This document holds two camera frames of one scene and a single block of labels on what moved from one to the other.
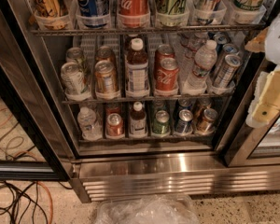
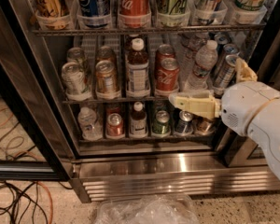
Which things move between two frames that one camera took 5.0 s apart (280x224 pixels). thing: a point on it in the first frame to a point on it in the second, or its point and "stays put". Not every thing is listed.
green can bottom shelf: (161, 124) stays put
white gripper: (279, 36) to (244, 105)
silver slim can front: (227, 73) stays put
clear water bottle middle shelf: (204, 62) stays put
